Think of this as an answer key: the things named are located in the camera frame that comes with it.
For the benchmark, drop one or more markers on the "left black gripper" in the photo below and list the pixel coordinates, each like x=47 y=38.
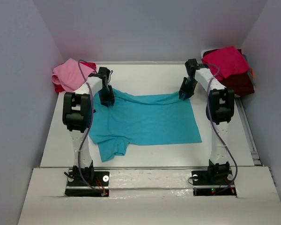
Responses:
x=107 y=96

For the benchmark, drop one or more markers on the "turquoise t shirt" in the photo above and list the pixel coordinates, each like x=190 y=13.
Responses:
x=142 y=120

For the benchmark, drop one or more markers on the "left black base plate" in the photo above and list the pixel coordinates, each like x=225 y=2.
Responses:
x=76 y=187

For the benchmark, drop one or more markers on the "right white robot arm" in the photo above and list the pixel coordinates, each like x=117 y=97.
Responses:
x=219 y=112

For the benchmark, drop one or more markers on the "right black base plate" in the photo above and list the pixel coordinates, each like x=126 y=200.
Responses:
x=204 y=185

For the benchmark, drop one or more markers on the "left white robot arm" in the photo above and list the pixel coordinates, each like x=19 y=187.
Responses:
x=77 y=116

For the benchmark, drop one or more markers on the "magenta t shirt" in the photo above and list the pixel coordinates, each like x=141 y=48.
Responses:
x=228 y=61

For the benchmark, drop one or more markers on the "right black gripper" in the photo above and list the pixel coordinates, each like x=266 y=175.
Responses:
x=186 y=90

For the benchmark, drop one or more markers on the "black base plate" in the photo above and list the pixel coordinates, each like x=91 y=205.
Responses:
x=204 y=185
x=76 y=187

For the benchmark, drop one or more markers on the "dark red t shirt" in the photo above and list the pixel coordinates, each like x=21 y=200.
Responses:
x=234 y=71

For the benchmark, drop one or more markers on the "pink folded t shirt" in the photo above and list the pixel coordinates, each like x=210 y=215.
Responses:
x=67 y=76

